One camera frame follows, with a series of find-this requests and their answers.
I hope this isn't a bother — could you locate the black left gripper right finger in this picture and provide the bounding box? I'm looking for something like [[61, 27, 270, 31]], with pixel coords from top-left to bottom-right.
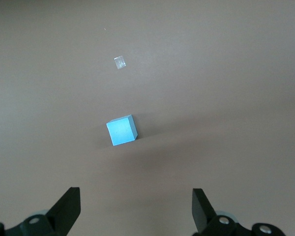
[[192, 188, 285, 236]]

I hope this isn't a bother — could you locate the clear tape piece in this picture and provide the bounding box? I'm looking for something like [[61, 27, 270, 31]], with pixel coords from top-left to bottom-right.
[[113, 56, 127, 69]]

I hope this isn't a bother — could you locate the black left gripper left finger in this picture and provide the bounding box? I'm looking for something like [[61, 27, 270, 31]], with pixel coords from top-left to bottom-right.
[[5, 187, 81, 236]]

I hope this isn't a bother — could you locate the blue foam block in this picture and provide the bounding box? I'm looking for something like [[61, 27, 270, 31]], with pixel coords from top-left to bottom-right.
[[106, 114, 139, 147]]

